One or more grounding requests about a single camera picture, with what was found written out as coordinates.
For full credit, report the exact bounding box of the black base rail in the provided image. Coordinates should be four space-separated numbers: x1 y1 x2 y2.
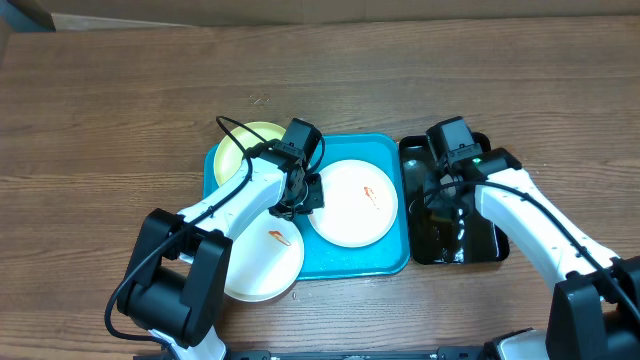
133 345 501 360

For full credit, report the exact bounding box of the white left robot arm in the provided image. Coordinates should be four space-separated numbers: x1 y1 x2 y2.
104 138 326 359

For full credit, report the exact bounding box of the white plate with sauce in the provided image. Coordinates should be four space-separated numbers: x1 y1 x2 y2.
309 160 399 248

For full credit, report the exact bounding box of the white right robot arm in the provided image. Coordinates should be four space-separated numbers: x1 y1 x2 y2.
420 145 639 359

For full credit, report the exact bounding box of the black water tray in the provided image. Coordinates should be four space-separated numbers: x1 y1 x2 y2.
399 135 510 265

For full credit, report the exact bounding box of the yellow-green plate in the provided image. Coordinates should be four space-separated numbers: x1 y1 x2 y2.
213 122 285 185

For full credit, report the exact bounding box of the white front plate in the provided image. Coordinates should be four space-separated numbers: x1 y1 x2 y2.
224 210 304 302

